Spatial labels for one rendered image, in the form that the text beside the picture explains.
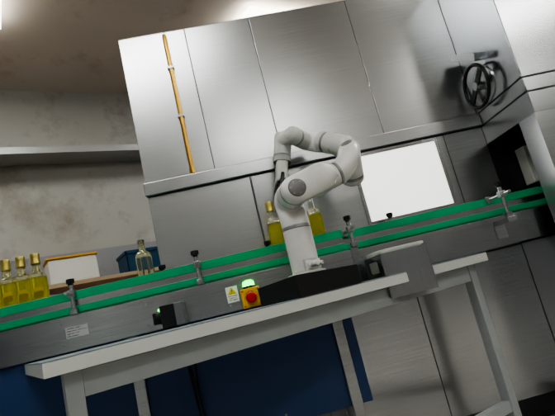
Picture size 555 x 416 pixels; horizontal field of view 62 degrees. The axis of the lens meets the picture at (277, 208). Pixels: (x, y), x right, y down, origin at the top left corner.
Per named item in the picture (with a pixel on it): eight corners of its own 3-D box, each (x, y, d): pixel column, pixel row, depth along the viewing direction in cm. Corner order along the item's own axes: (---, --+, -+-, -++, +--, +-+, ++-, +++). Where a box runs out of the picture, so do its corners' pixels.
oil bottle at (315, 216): (329, 257, 195) (317, 208, 199) (332, 255, 189) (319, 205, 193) (317, 260, 194) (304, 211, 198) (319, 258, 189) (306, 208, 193)
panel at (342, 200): (455, 206, 216) (434, 139, 222) (457, 205, 213) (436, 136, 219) (268, 250, 206) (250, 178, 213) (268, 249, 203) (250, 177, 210)
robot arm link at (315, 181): (338, 189, 165) (353, 174, 150) (281, 219, 158) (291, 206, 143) (324, 167, 167) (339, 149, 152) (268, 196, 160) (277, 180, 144)
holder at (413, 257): (405, 271, 187) (400, 252, 188) (432, 265, 160) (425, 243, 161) (365, 281, 185) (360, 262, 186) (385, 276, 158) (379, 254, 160)
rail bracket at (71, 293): (82, 314, 169) (76, 277, 171) (74, 314, 161) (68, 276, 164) (70, 316, 168) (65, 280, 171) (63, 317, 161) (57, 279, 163)
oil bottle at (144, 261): (160, 298, 197) (149, 238, 202) (154, 299, 191) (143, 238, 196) (148, 301, 197) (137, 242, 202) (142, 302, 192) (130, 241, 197)
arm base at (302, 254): (339, 267, 146) (327, 219, 149) (306, 273, 140) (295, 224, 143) (313, 276, 159) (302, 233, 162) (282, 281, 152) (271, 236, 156)
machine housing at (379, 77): (552, 234, 297) (483, 43, 323) (658, 208, 220) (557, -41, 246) (189, 323, 272) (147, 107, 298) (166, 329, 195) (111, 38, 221)
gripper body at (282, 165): (272, 163, 205) (272, 187, 202) (274, 155, 195) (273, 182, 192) (289, 163, 205) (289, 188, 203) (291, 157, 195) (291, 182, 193)
